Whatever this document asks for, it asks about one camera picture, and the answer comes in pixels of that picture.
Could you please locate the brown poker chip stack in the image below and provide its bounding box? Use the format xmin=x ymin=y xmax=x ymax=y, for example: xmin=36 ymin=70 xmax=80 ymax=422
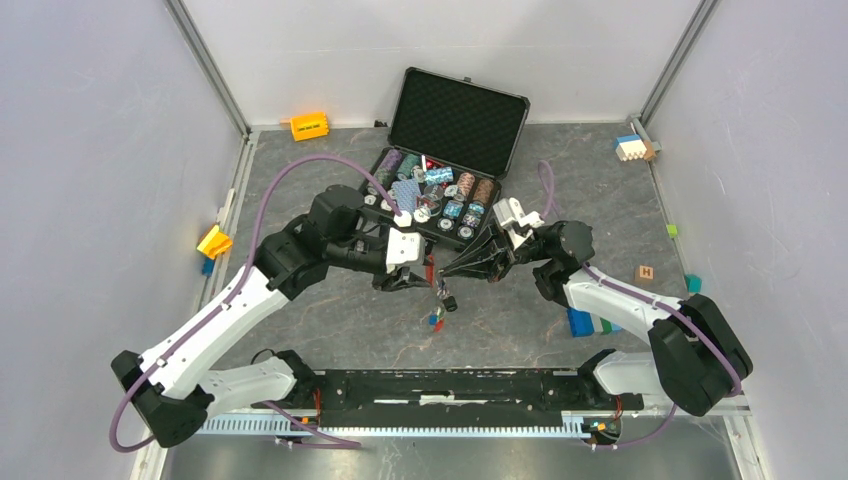
xmin=472 ymin=179 xmax=495 ymax=207

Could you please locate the white blue brick stack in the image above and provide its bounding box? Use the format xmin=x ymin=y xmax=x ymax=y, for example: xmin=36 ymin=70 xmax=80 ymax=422
xmin=615 ymin=134 xmax=656 ymax=162

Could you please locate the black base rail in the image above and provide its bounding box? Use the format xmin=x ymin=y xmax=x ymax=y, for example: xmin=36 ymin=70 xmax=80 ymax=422
xmin=276 ymin=368 xmax=644 ymax=428

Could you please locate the purple cable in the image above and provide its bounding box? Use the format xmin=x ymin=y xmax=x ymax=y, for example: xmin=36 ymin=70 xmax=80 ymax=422
xmin=108 ymin=154 xmax=405 ymax=454
xmin=536 ymin=159 xmax=743 ymax=450

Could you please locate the red keyring with key bunch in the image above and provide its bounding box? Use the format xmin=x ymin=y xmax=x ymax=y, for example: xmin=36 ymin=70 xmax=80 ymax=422
xmin=425 ymin=254 xmax=458 ymax=333

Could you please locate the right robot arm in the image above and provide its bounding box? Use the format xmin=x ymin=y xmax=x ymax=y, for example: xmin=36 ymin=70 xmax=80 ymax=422
xmin=440 ymin=221 xmax=753 ymax=417

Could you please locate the black poker chip case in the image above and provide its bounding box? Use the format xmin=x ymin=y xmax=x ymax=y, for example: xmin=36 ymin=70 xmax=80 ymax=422
xmin=371 ymin=67 xmax=530 ymax=251

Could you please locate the green poker chip stack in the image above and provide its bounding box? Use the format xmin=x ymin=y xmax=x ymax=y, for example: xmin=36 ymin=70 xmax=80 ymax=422
xmin=396 ymin=154 xmax=423 ymax=181

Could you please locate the yellow toy block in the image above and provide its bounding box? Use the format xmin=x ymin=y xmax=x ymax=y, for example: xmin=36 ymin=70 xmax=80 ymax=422
xmin=289 ymin=112 xmax=330 ymax=142

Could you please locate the wooden letter cube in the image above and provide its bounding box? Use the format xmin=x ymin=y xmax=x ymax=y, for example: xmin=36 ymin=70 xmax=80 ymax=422
xmin=634 ymin=265 xmax=655 ymax=285

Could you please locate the blue white green block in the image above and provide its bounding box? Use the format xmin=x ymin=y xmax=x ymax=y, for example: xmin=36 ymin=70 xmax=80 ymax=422
xmin=566 ymin=308 xmax=622 ymax=338

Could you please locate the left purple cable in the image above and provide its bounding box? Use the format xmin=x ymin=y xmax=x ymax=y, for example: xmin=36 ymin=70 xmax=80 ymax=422
xmin=108 ymin=154 xmax=405 ymax=454

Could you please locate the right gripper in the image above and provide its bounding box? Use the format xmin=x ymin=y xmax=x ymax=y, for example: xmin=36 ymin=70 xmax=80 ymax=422
xmin=439 ymin=217 xmax=549 ymax=284

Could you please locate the clear dealer button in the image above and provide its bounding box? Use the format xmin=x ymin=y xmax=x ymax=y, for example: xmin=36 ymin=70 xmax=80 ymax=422
xmin=421 ymin=184 xmax=445 ymax=217

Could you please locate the yellow orange block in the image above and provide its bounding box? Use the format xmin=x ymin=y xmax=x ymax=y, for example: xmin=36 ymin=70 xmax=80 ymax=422
xmin=196 ymin=224 xmax=233 ymax=260

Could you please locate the teal small cube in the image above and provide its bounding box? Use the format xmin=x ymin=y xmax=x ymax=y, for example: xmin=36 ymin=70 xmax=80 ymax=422
xmin=684 ymin=273 xmax=702 ymax=295

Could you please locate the blue patterned card deck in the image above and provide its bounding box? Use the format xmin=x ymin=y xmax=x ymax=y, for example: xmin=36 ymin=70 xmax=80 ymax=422
xmin=392 ymin=179 xmax=421 ymax=214

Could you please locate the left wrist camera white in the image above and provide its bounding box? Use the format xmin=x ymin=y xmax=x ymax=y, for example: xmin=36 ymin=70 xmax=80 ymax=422
xmin=385 ymin=211 xmax=425 ymax=274

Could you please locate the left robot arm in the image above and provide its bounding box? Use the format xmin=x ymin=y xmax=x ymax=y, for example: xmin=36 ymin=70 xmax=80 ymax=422
xmin=111 ymin=185 xmax=428 ymax=448

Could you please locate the purple poker chip stack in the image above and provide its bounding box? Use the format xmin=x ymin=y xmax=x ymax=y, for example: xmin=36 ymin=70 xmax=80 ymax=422
xmin=373 ymin=149 xmax=404 ymax=191

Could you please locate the orange poker chip stack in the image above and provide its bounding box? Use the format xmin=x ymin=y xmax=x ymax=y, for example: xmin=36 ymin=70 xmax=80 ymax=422
xmin=456 ymin=172 xmax=476 ymax=198

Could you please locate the small blue block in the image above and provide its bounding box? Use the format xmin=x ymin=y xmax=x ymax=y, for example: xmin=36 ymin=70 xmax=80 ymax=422
xmin=201 ymin=258 xmax=216 ymax=277

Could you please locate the light blue chip stack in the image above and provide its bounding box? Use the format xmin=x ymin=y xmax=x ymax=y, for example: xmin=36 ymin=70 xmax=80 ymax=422
xmin=424 ymin=167 xmax=454 ymax=185

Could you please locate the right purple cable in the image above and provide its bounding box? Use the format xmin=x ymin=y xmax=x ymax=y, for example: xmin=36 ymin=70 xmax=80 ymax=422
xmin=536 ymin=159 xmax=743 ymax=450

